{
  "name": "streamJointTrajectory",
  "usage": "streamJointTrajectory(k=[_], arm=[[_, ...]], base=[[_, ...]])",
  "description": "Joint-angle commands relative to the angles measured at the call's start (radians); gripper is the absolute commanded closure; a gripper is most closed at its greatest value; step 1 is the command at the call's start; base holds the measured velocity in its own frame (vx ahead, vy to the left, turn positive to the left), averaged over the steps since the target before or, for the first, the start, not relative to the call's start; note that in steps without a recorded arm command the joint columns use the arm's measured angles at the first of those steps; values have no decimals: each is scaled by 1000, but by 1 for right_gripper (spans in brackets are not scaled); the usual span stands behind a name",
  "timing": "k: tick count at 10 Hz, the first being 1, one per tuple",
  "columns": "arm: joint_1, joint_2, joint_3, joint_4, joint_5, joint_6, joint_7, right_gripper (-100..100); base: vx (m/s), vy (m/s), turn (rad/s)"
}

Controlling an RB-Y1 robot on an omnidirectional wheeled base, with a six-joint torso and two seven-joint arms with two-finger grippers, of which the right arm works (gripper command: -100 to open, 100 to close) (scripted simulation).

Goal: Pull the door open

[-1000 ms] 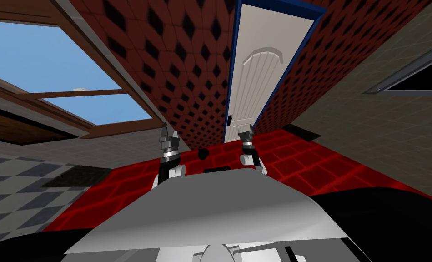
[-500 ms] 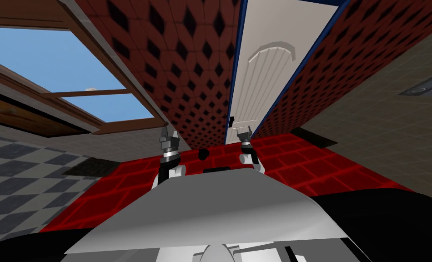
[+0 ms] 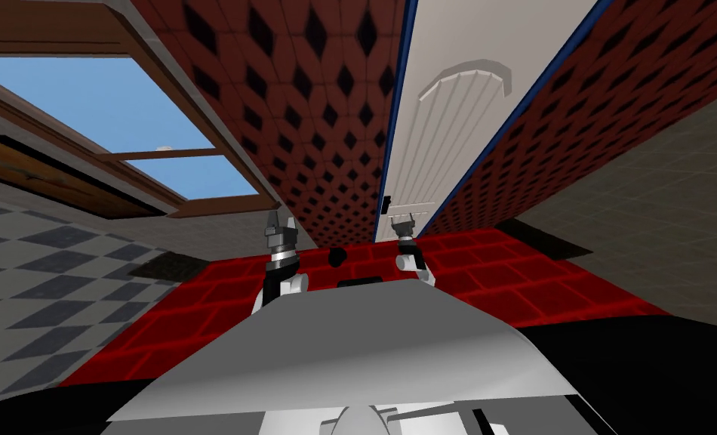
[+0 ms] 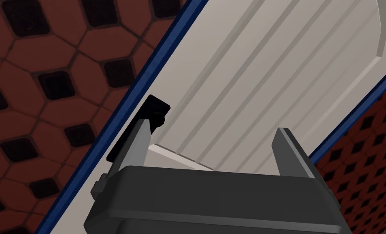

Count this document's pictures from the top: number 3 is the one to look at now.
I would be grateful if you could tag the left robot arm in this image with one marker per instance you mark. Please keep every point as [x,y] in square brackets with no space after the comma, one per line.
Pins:
[281,273]

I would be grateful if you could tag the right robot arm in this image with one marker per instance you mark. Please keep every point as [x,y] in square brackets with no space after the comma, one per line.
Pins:
[411,261]

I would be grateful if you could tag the brown black-framed wooden panel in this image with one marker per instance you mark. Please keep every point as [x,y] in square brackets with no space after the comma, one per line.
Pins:
[50,178]

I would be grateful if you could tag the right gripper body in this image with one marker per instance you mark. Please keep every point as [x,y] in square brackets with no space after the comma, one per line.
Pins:
[404,229]

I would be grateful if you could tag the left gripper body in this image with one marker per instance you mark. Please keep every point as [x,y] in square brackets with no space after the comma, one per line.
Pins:
[281,238]

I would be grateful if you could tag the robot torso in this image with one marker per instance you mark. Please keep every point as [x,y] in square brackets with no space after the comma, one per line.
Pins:
[358,344]

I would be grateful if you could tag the white panelled door leaf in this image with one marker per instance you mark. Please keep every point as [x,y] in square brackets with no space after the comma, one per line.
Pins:
[455,127]

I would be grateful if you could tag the brown framed window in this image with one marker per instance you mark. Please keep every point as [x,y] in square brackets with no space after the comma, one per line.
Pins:
[111,115]

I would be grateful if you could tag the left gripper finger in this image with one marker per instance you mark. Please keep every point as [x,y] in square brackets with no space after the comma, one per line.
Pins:
[271,221]
[291,225]

